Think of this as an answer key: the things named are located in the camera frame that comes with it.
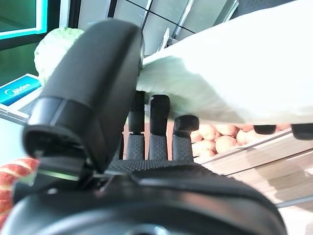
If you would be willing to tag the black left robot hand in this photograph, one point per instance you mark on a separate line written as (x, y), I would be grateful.
(97, 73)

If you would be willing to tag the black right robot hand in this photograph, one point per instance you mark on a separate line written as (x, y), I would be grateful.
(302, 131)

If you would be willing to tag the napa cabbage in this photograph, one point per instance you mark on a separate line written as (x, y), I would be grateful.
(244, 61)

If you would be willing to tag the wooden potato crate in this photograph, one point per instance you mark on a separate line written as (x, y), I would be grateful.
(269, 156)

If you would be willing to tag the brown potato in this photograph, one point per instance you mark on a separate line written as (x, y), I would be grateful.
(225, 144)
(243, 137)
(205, 153)

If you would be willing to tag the white box with blue label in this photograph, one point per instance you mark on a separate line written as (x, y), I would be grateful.
(18, 91)

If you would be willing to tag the teal lit glass cabinet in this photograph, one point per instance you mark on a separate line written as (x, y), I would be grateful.
(22, 17)

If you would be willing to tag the orange striped pumpkin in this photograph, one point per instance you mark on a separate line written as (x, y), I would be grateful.
(9, 178)

